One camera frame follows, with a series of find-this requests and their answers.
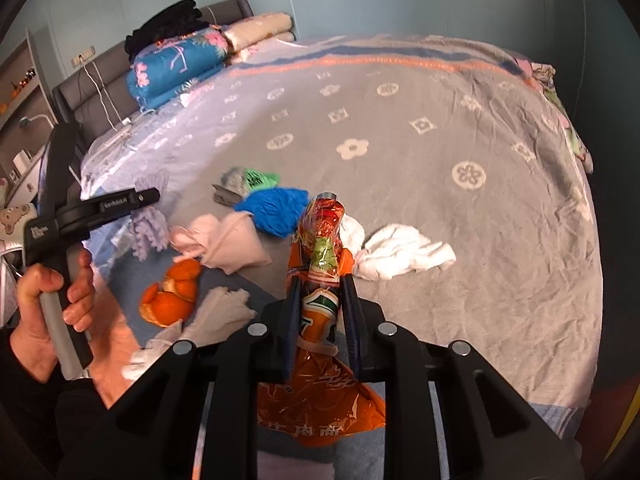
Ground person's left hand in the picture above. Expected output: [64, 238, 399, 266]
[9, 249, 97, 383]

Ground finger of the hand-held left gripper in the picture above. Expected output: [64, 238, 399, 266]
[130, 187, 161, 210]

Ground green silver wrapper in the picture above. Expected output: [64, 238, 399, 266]
[212, 166, 281, 207]

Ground pink cloth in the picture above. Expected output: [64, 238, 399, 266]
[169, 212, 272, 276]

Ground large white tissue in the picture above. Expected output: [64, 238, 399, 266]
[351, 224, 458, 282]

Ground person's left forearm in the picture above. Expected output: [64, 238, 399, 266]
[0, 327, 131, 480]

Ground black folded clothes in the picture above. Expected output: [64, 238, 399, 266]
[123, 0, 212, 64]

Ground orange peel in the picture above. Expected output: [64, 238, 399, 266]
[138, 258, 204, 329]

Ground small white tissue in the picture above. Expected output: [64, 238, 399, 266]
[339, 214, 367, 257]

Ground lavender fuzzy cloth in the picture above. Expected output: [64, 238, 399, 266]
[126, 205, 172, 263]

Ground white charger cable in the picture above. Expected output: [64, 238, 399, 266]
[81, 61, 135, 135]

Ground blue fuzzy cloth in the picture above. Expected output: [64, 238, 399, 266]
[233, 186, 312, 238]

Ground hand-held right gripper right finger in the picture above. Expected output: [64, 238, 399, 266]
[340, 275, 586, 480]

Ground grey flower blanket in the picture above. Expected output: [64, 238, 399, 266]
[80, 34, 602, 413]

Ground orange snack bag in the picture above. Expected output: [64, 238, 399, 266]
[254, 191, 389, 450]

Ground cream folded quilt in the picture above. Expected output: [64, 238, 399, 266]
[222, 12, 297, 64]

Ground wall shelf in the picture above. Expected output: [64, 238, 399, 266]
[0, 29, 59, 132]

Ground blue floral folded quilt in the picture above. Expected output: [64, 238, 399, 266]
[126, 26, 231, 112]

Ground floral cloth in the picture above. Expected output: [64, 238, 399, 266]
[519, 56, 597, 175]

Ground teal desk lamp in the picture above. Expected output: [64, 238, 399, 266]
[19, 113, 57, 130]

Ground white paper towel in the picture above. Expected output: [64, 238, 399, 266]
[121, 286, 257, 382]

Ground blue pink patterned bedsheet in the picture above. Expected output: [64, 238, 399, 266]
[79, 102, 587, 480]

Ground grey bed headboard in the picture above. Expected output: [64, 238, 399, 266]
[52, 0, 251, 142]

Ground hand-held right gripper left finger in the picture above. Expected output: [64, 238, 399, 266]
[60, 275, 303, 480]

